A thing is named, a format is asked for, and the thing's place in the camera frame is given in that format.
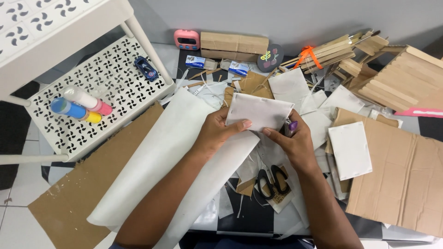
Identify person's right hand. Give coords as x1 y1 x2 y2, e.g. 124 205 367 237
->
262 109 317 171

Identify person's left hand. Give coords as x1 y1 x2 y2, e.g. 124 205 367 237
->
191 107 253 162

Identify purple stapler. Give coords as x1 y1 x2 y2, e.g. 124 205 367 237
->
284 118 298 137

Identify white paper-covered card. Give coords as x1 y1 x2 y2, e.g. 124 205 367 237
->
225 93 295 133

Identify heap of paper scraps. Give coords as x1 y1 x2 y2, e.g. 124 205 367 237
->
163 67 367 239

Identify white paper-covered panel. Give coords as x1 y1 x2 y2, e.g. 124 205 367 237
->
327 121 373 181

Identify white paper sheet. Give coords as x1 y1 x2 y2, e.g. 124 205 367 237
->
268 67 317 115

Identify large white paper roll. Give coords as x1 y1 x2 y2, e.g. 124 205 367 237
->
87 87 261 249

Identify small brown cardboard piece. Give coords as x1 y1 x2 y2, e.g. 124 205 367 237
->
239 71 275 100

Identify blue staples box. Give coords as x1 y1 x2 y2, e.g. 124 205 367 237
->
228 61 250 77
185 55 206 70

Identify brown cardboard box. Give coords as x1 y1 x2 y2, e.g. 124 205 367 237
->
200 31 269 63

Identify black painted flower stone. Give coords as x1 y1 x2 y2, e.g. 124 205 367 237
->
257 44 285 73

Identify orange ribbon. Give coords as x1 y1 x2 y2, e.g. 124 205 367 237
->
293 46 323 70

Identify blue toy car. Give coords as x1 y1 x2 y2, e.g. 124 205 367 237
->
134 56 159 82

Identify bundle of wooden craft sticks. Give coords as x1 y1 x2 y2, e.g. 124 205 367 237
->
279 34 357 74

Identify pink digital timer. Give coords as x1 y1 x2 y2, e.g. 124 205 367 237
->
173 29 201 51

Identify large creased cardboard sheet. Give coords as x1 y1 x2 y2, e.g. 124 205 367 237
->
332 107 443 238

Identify wooden stick house model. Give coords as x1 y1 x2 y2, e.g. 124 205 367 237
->
337 33 443 113

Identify paint brushes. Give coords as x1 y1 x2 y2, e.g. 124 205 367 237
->
348 30 381 45

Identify pink paper strip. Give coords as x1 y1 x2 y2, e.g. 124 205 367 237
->
394 107 443 119

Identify pink capped glitter tube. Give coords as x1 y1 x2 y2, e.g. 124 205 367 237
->
62 86 113 116

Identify long brown cardboard sheet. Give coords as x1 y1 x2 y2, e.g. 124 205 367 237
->
28 102 165 249

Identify blue yellow capped tube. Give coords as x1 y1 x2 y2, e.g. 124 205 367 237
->
50 97 102 124

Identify white perforated plastic cart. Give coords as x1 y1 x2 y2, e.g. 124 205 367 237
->
0 0 176 166

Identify black-handled scissors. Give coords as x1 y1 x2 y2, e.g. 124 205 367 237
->
256 165 291 200

